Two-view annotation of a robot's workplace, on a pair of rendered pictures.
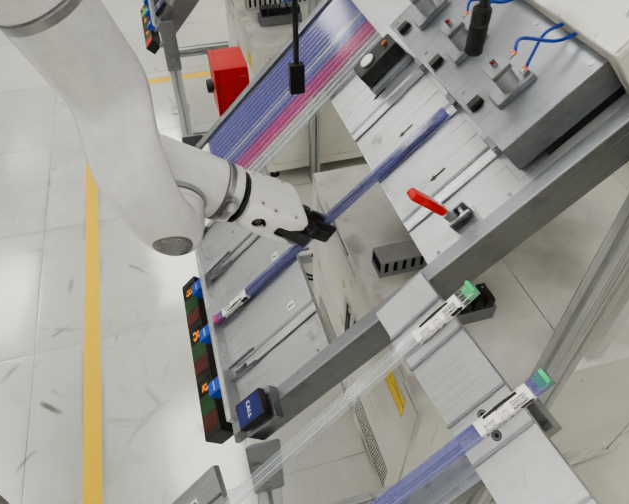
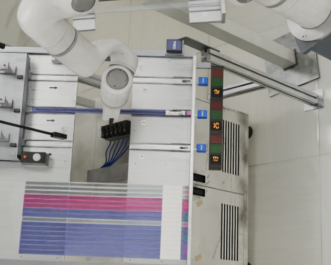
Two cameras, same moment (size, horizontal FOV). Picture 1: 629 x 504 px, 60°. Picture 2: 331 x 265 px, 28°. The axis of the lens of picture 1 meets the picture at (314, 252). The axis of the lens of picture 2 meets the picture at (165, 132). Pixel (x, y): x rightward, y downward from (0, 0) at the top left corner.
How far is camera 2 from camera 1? 1.95 m
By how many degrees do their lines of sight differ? 64
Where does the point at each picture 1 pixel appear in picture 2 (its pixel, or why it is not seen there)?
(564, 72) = not seen: outside the picture
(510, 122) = (18, 59)
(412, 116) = (43, 124)
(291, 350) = (153, 69)
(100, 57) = not seen: hidden behind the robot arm
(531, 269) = (87, 158)
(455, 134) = (37, 97)
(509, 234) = not seen: hidden behind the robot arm
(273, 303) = (154, 98)
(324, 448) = (276, 172)
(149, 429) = not seen: outside the picture
